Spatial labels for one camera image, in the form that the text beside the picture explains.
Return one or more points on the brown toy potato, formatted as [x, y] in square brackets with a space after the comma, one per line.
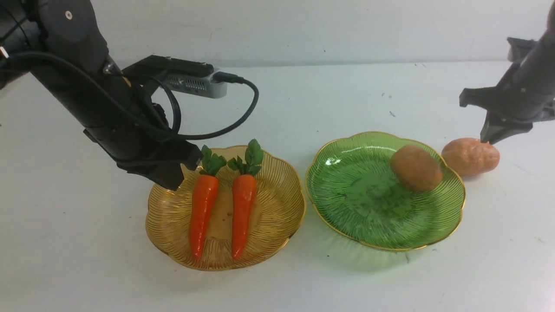
[470, 157]
[416, 169]

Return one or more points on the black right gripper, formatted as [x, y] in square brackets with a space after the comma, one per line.
[524, 94]

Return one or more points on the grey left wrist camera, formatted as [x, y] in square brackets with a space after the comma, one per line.
[195, 78]

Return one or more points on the amber ribbed plastic plate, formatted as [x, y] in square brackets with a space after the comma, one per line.
[277, 213]

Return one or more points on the green ribbed plastic plate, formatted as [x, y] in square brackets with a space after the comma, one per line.
[354, 192]

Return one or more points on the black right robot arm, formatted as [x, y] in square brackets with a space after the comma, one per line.
[525, 93]

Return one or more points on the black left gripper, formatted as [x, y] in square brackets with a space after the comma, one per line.
[120, 116]

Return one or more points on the orange toy carrot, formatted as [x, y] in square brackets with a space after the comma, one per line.
[204, 196]
[244, 191]

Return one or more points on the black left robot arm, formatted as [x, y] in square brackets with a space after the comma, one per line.
[60, 44]

